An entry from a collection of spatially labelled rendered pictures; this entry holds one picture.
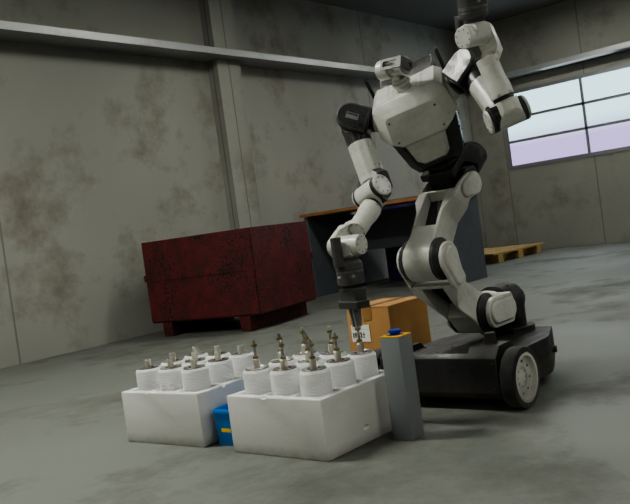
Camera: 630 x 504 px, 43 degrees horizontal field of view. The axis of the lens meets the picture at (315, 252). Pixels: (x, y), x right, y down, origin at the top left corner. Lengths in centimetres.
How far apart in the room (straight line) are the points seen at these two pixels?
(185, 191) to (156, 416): 447
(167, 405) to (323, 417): 69
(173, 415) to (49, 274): 360
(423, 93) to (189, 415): 131
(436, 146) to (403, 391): 85
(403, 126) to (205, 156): 480
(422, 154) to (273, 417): 102
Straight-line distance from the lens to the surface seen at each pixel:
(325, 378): 235
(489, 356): 262
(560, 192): 1098
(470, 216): 753
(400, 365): 238
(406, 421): 242
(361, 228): 256
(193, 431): 273
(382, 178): 266
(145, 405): 288
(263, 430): 247
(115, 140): 676
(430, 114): 267
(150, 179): 691
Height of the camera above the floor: 65
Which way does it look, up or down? 1 degrees down
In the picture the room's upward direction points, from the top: 8 degrees counter-clockwise
